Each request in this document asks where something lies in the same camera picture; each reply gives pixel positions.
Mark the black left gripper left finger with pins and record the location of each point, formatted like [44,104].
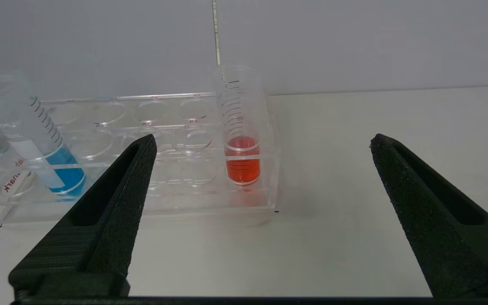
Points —
[115,220]

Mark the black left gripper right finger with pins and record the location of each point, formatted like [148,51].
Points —
[443,237]

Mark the clear acrylic test tube rack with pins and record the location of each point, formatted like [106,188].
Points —
[172,199]

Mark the test tube with blue liquid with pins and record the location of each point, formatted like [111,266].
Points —
[23,127]

